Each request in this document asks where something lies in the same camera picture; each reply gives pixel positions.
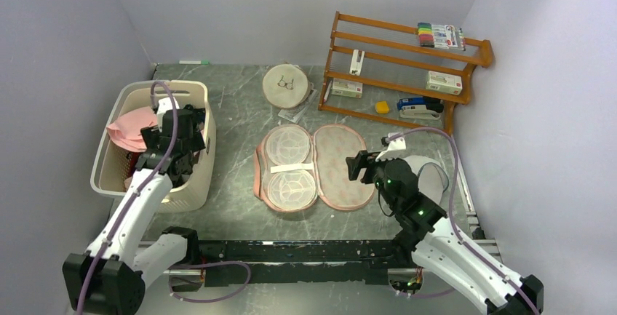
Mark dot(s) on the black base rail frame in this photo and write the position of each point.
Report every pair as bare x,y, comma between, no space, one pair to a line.
371,261

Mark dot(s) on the pink bra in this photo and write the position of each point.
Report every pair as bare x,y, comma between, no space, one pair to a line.
125,131

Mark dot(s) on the white stapler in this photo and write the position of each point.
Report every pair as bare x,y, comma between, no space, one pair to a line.
422,114

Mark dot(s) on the paper leaflet under bag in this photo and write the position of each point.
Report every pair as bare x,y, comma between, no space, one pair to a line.
295,114

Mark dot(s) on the coloured marker pen pack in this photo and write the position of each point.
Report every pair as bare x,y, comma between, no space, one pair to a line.
440,36

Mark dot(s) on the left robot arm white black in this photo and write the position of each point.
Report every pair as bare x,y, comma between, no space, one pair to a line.
111,276

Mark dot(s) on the dark clothes in basket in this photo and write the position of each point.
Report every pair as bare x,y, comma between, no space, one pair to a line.
178,166

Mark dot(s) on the white box left shelf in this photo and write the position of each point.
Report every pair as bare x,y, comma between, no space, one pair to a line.
346,88

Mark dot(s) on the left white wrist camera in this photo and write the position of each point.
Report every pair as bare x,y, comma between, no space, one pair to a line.
166,104

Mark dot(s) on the white box right shelf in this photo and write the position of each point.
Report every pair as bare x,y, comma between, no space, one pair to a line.
444,83

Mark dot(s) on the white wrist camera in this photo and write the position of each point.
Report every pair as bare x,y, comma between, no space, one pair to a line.
166,104
394,145

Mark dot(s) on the white small device on shelf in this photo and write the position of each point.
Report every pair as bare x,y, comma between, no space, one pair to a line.
357,59

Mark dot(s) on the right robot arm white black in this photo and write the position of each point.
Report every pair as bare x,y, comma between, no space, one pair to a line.
430,239

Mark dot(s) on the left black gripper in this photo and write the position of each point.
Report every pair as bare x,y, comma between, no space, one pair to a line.
195,142

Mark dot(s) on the white green marker pen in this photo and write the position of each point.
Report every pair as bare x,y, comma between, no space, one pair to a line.
194,62

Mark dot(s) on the white box shelf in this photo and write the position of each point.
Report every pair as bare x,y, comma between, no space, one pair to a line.
444,83
346,88

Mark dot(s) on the wooden shelf rack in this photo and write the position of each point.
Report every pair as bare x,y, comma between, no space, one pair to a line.
395,67

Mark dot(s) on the round beige mesh bag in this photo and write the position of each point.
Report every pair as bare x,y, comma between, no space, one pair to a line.
286,86

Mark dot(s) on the white dome mesh bag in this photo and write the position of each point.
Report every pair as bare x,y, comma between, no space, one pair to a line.
433,181

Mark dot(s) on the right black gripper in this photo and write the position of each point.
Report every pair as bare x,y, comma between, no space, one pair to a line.
364,159

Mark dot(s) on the blue black stapler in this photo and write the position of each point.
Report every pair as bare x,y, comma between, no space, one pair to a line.
432,104

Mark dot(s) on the pink floral mesh laundry bag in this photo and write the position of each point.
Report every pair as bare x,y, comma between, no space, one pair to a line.
295,168

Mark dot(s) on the yellow small object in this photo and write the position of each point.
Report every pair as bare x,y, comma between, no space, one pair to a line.
382,107

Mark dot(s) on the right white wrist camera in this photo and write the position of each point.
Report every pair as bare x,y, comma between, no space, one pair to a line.
394,145

